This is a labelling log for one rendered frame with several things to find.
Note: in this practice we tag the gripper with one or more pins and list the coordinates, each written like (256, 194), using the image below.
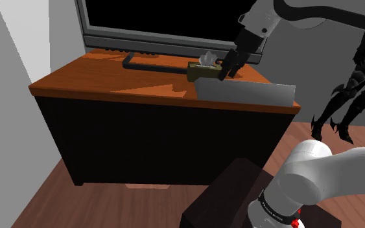
(250, 40)

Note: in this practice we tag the grey flat box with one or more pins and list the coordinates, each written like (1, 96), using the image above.
(245, 93)

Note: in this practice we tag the wooden top black cabinet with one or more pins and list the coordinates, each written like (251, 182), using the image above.
(138, 142)

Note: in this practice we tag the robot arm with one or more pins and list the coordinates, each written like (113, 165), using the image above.
(311, 176)

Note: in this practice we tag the olive tissue box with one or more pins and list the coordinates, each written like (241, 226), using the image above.
(201, 74)

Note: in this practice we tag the black flat screen television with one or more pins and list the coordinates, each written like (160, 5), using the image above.
(138, 15)

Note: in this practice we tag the black armour figure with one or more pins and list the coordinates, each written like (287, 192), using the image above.
(364, 72)

